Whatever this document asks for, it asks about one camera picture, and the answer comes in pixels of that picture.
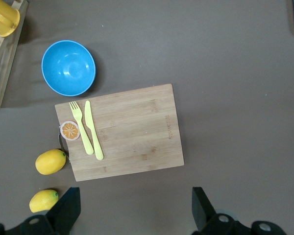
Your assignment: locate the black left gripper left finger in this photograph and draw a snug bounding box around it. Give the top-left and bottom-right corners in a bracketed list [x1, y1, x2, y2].
[0, 187, 81, 235]

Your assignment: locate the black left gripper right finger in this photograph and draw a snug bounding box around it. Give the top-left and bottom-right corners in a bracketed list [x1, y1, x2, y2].
[192, 187, 286, 235]

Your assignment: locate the yellow lemon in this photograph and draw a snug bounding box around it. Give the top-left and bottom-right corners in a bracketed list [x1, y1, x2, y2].
[29, 189, 59, 213]
[35, 149, 67, 175]

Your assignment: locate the orange slice toy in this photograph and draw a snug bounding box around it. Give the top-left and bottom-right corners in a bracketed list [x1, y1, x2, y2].
[60, 119, 80, 141]

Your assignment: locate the yellow plastic fork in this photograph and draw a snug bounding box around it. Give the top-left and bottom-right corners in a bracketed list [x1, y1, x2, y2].
[69, 100, 95, 156]

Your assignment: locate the yellow plastic knife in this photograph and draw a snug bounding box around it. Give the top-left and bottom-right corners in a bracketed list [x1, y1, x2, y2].
[84, 100, 104, 161]

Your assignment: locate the bamboo cutting board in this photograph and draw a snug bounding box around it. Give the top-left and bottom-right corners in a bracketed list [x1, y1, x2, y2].
[54, 83, 185, 182]

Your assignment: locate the blue bowl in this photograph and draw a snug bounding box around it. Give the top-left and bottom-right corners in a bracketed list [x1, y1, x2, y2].
[41, 40, 97, 96]

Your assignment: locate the wooden cup rack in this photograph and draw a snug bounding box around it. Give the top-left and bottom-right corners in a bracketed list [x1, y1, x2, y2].
[0, 0, 29, 110]

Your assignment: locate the yellow cup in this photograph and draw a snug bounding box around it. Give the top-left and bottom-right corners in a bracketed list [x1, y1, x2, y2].
[0, 0, 21, 37]

